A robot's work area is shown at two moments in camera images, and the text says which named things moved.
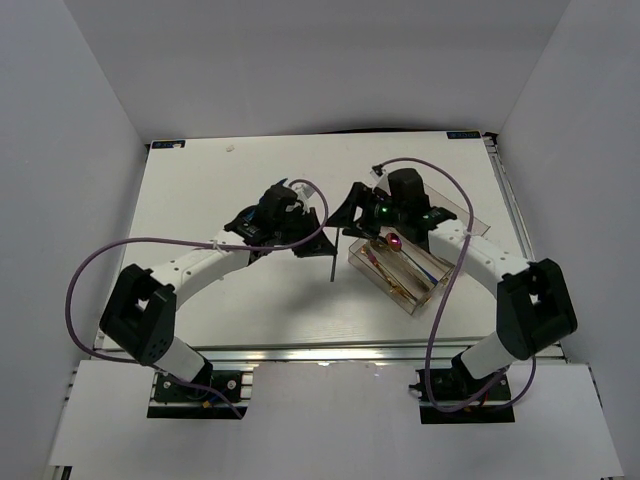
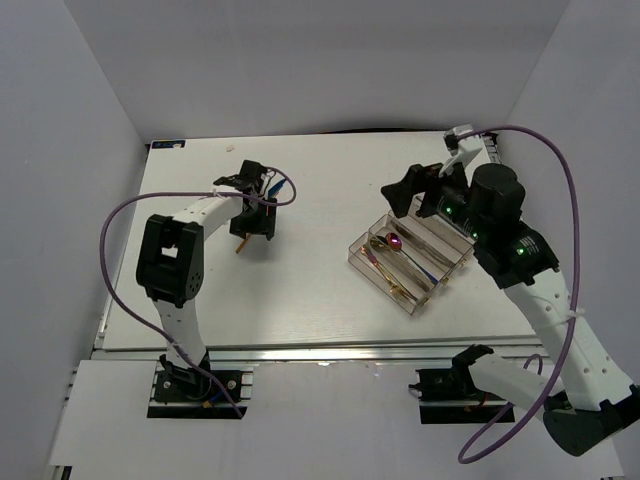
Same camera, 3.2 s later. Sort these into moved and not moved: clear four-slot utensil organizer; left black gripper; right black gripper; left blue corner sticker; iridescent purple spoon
Moved: left black gripper; right black gripper
Not moved: clear four-slot utensil organizer; left blue corner sticker; iridescent purple spoon
